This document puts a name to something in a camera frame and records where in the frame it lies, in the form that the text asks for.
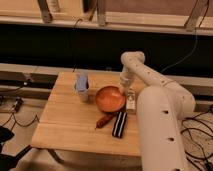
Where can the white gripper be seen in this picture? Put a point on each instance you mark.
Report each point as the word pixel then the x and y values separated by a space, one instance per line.
pixel 127 78

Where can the orange ceramic bowl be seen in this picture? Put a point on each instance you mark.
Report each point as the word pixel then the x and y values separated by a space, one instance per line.
pixel 109 99

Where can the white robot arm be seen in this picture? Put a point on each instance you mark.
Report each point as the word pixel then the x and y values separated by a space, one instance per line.
pixel 159 107

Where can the white small carton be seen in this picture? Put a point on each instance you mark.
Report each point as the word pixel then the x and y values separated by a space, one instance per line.
pixel 130 101

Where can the black white striped block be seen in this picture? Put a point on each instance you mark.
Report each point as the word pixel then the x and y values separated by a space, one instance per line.
pixel 119 124

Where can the red brown sausage toy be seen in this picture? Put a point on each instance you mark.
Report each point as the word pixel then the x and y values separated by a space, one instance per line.
pixel 104 120

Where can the white cup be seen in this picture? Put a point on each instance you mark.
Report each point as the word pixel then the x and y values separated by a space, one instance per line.
pixel 82 91

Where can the wooden table board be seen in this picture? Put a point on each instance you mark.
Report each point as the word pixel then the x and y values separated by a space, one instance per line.
pixel 67 123

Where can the blue cloth in cup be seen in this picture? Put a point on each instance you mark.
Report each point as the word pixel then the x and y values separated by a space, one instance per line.
pixel 81 82

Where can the black power adapter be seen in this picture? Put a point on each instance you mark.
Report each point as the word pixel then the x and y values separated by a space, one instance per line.
pixel 17 105

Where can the metal frame rail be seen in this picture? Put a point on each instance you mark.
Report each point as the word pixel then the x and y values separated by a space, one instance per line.
pixel 201 87

